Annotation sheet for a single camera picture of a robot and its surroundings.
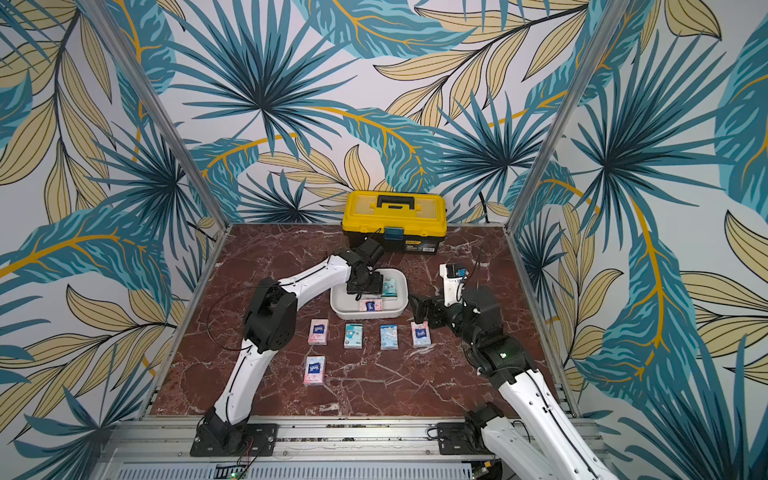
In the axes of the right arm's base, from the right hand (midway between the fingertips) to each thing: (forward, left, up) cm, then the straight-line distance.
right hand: (426, 292), depth 72 cm
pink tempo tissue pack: (+1, +30, -21) cm, 37 cm away
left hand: (+15, +14, -22) cm, 30 cm away
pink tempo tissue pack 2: (-2, -1, -22) cm, 22 cm away
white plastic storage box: (+9, +22, -22) cm, 32 cm away
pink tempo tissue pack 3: (-11, +30, -22) cm, 38 cm away
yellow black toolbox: (+34, +2, -9) cm, 35 cm away
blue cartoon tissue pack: (-2, +9, -22) cm, 24 cm away
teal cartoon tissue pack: (-1, +20, -22) cm, 29 cm away
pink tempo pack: (+9, +15, -22) cm, 28 cm away
